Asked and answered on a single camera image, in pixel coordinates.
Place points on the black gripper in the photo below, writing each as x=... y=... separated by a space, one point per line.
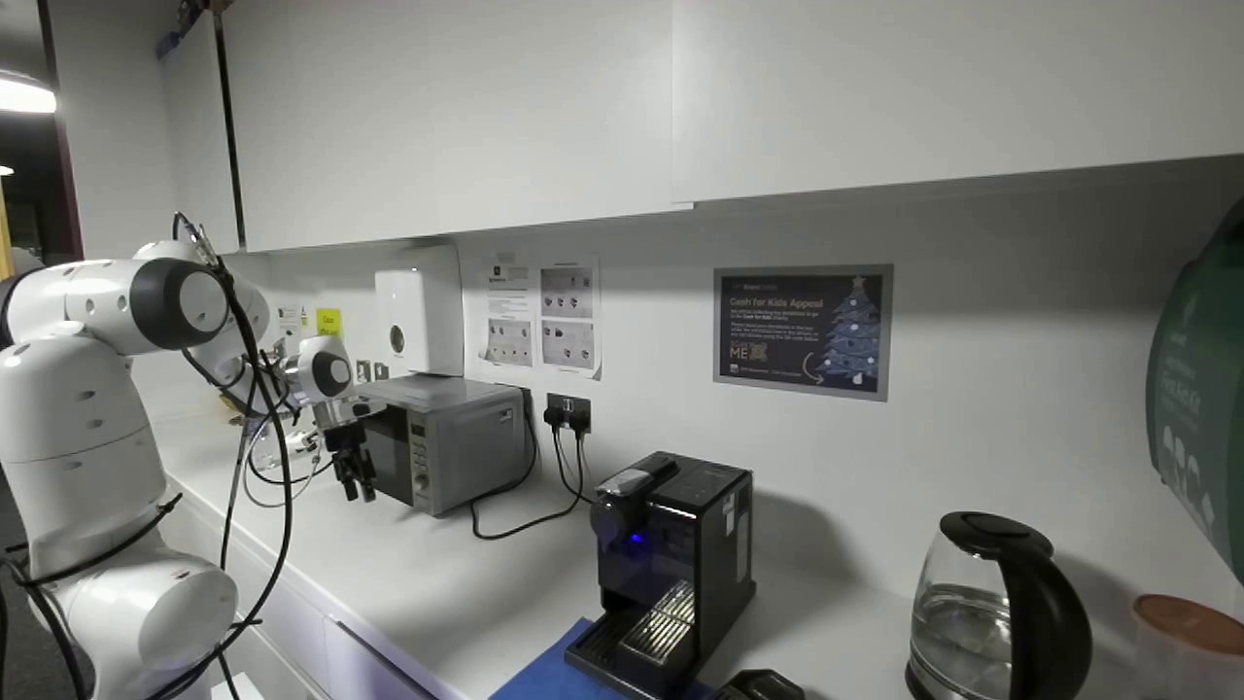
x=349 y=457

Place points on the silver microwave oven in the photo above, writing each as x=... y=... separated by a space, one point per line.
x=444 y=441

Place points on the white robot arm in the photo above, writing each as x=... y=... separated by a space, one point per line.
x=84 y=463

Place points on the white paper towel dispenser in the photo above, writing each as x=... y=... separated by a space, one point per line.
x=403 y=320

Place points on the white instruction sheets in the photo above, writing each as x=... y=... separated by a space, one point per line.
x=541 y=313

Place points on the blue cloth mat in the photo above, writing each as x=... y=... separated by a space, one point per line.
x=558 y=679

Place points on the black coffee machine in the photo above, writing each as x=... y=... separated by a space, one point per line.
x=672 y=540

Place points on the white upper cabinets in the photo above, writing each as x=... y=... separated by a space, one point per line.
x=416 y=118

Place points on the small black tray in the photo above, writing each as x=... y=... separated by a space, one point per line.
x=760 y=686

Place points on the dark framed christmas poster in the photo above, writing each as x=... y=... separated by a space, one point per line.
x=813 y=329

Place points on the glass electric kettle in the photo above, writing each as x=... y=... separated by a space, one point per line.
x=993 y=617

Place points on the wooden lid jar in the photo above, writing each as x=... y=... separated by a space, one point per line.
x=1188 y=652

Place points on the yellow green wall sign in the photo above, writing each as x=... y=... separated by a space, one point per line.
x=327 y=320

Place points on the black wall socket plugs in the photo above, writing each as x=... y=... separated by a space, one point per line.
x=567 y=412

